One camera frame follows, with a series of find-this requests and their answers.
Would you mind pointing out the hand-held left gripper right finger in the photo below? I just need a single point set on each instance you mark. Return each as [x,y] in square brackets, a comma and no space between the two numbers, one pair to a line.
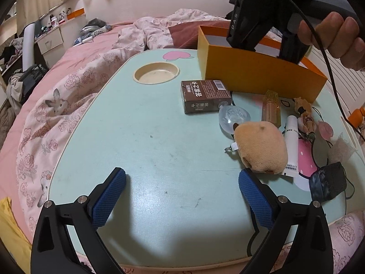
[258,199]

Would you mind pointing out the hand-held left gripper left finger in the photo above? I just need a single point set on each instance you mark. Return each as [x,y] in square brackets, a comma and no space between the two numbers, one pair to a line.
[108,197]

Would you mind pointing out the tan plush toy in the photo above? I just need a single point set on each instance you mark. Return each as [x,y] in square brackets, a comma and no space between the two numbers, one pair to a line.
[259,145]

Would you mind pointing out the orange cardboard box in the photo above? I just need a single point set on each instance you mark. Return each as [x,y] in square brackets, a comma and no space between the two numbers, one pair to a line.
[256,71]

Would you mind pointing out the white tube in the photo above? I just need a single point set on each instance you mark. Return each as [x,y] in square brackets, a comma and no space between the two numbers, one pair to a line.
[291,142]

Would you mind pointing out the dark patterned pouch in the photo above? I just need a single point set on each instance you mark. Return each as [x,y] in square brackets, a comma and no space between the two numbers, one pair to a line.
[328,181]

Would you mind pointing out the clear plastic capsule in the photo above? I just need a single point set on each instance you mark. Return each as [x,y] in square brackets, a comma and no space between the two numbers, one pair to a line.
[232,117]

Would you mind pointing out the amber glass bottle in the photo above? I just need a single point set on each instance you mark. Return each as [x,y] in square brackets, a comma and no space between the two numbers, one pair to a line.
[271,111]

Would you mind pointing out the beige mesh bag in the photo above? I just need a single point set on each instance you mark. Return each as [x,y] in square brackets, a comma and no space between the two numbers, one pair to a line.
[342,149]

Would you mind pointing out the brown card box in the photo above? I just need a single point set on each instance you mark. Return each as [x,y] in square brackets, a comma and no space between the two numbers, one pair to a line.
[205,97]

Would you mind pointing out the person's right hand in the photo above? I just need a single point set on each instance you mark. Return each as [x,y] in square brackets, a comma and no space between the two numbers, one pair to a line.
[342,40]

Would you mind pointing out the maroon pillow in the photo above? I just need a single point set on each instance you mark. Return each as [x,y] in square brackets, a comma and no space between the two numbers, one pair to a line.
[185,35]

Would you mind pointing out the yellow cloth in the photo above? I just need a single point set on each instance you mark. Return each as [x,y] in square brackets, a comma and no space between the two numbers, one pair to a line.
[11,228]

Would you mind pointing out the orange bottle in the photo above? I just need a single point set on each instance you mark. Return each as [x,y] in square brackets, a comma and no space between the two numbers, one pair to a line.
[358,117]

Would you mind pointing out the black bag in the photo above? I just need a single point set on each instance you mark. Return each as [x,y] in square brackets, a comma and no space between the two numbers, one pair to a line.
[32,77]

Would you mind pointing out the pile of clothes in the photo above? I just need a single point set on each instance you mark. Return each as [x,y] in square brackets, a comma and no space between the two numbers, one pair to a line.
[14,88]

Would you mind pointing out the blue floral cloth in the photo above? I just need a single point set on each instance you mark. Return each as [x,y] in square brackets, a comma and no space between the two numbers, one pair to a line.
[105,29]

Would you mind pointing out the pink bed sheet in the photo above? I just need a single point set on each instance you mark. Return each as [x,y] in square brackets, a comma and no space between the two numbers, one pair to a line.
[85,45]

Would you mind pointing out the dark grey cloth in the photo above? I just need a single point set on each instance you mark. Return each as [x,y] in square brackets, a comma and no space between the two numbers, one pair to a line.
[95,22]

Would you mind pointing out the white nightstand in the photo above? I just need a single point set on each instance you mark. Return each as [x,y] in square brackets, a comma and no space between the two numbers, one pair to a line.
[50,41]

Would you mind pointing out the white roll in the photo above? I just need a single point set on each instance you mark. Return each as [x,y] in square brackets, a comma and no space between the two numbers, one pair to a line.
[28,48]

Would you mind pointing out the orange shelf box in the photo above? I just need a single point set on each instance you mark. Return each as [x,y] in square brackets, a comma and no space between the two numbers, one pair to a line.
[77,13]

